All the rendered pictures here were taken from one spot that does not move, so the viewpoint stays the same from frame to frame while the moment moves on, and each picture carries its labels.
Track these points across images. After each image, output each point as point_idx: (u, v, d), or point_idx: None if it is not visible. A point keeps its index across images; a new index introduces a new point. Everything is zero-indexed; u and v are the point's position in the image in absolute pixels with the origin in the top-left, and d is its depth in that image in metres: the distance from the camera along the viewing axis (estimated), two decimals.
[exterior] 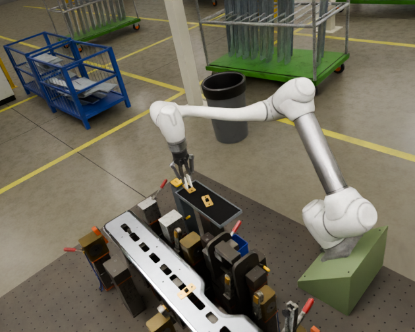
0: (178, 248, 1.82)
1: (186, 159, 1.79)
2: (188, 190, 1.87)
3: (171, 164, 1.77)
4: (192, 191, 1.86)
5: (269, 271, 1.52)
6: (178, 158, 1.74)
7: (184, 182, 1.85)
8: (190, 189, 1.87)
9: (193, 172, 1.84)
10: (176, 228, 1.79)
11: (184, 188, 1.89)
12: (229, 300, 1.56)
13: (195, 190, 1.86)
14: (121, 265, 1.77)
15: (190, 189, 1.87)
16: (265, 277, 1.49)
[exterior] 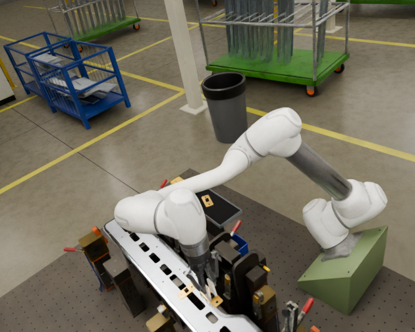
0: (178, 248, 1.82)
1: (208, 260, 1.18)
2: (212, 301, 1.25)
3: (186, 272, 1.15)
4: (217, 303, 1.24)
5: (269, 271, 1.52)
6: (197, 264, 1.13)
7: (205, 292, 1.23)
8: (213, 300, 1.26)
9: (217, 275, 1.23)
10: None
11: (205, 297, 1.27)
12: (229, 300, 1.56)
13: (222, 300, 1.25)
14: (121, 265, 1.77)
15: (213, 300, 1.25)
16: (265, 277, 1.49)
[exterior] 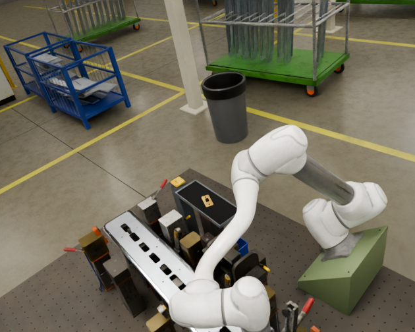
0: (178, 248, 1.82)
1: None
2: None
3: None
4: None
5: (269, 271, 1.52)
6: None
7: None
8: None
9: None
10: (176, 228, 1.79)
11: None
12: None
13: None
14: (121, 265, 1.77)
15: None
16: (265, 277, 1.49)
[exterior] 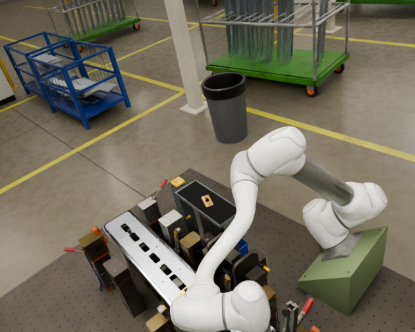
0: (178, 248, 1.82)
1: None
2: None
3: None
4: None
5: (269, 271, 1.52)
6: None
7: None
8: None
9: None
10: (176, 228, 1.79)
11: None
12: None
13: None
14: (121, 265, 1.77)
15: None
16: (265, 277, 1.49)
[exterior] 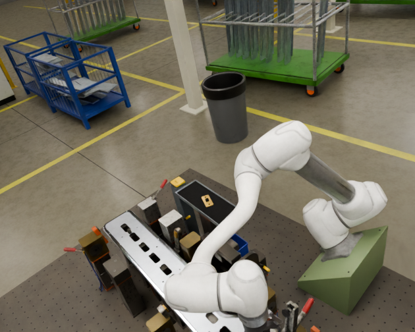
0: (178, 248, 1.82)
1: None
2: None
3: None
4: None
5: (269, 271, 1.52)
6: None
7: None
8: None
9: (282, 322, 1.20)
10: (176, 228, 1.79)
11: None
12: None
13: None
14: (121, 265, 1.77)
15: None
16: (265, 277, 1.49)
